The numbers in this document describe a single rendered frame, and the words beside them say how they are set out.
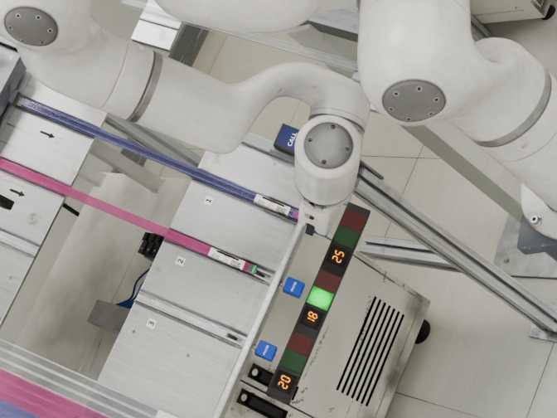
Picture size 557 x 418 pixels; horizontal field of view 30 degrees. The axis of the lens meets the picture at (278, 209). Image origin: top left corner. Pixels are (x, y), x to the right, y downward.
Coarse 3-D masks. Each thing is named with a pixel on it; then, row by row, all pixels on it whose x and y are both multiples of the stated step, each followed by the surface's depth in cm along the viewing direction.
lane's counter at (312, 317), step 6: (306, 306) 166; (306, 312) 166; (312, 312) 166; (318, 312) 166; (300, 318) 166; (306, 318) 166; (312, 318) 166; (318, 318) 166; (306, 324) 166; (312, 324) 166; (318, 324) 166
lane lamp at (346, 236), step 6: (342, 228) 170; (348, 228) 170; (336, 234) 169; (342, 234) 169; (348, 234) 169; (354, 234) 169; (336, 240) 169; (342, 240) 169; (348, 240) 169; (354, 240) 169; (348, 246) 169; (354, 246) 169
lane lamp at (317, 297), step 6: (312, 288) 167; (318, 288) 167; (312, 294) 167; (318, 294) 167; (324, 294) 167; (330, 294) 167; (312, 300) 167; (318, 300) 167; (324, 300) 167; (330, 300) 167; (318, 306) 166; (324, 306) 166
